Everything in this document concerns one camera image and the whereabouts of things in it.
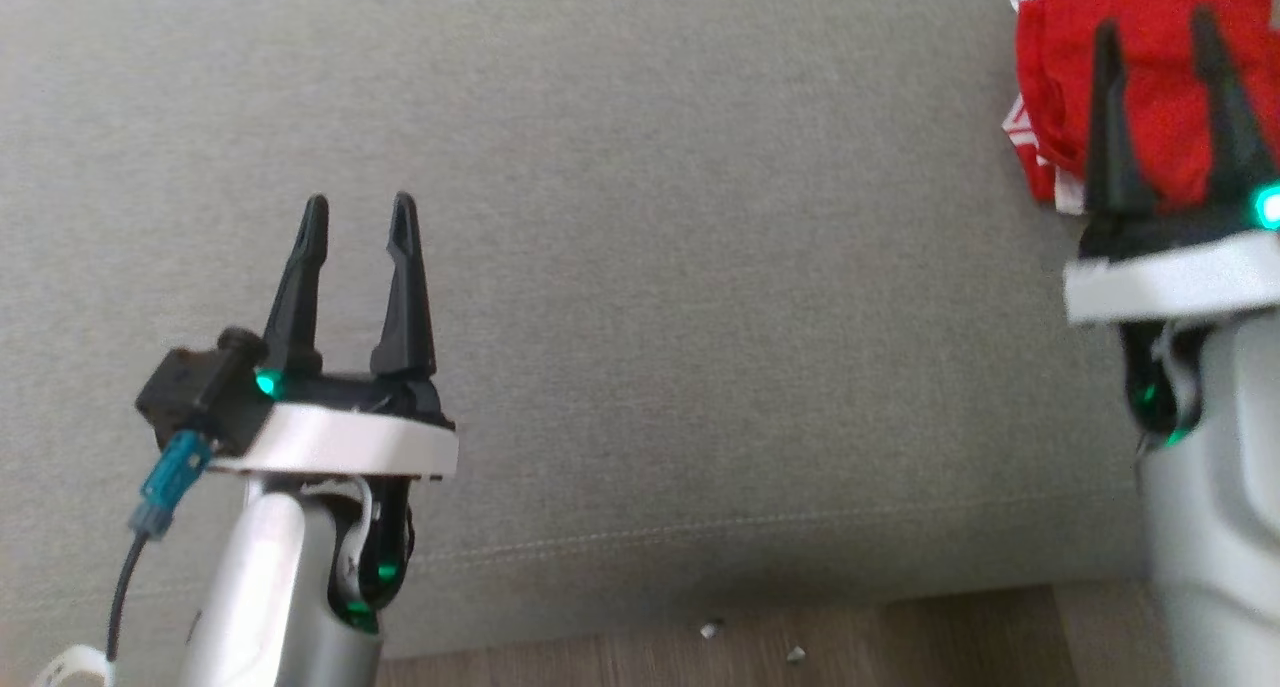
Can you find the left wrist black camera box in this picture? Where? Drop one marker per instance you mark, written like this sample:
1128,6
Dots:
195,392

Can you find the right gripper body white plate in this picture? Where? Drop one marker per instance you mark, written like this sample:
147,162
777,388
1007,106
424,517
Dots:
1170,277

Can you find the red shorts with white panels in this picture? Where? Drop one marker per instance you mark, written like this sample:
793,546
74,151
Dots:
1160,87

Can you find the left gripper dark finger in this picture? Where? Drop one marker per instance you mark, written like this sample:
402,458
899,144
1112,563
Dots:
405,317
298,307

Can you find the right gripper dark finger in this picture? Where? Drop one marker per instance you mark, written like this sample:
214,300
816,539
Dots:
1235,137
1112,147

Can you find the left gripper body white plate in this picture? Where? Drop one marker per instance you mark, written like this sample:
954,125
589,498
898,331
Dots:
340,442

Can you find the grey fabric sofa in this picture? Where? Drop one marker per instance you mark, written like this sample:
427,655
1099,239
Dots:
650,217

